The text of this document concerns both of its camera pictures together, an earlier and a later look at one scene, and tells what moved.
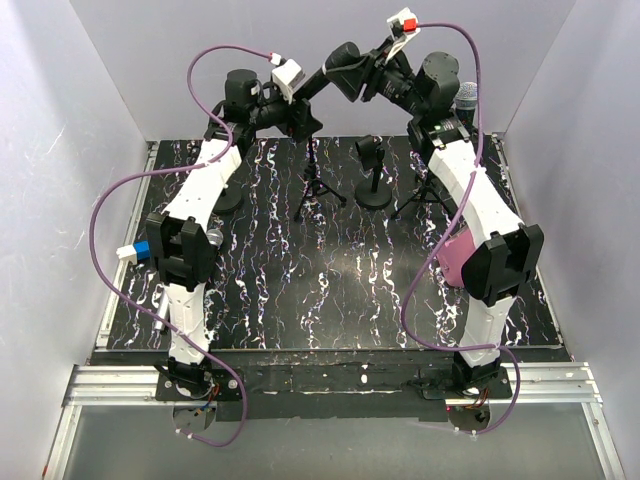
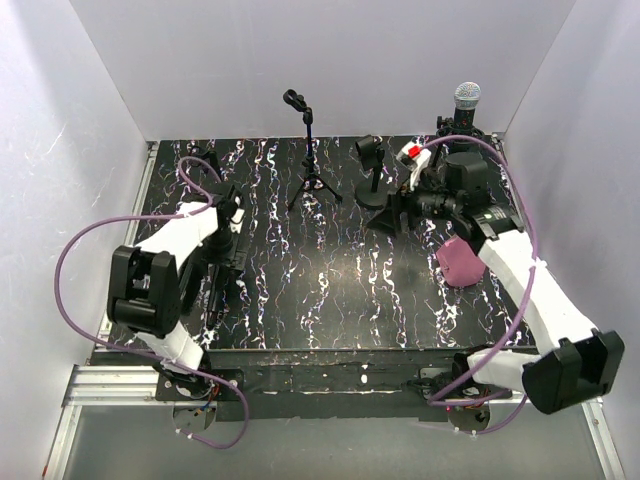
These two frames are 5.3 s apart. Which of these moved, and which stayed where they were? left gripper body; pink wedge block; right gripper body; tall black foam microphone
Moved: left gripper body; tall black foam microphone; right gripper body
Stayed: pink wedge block
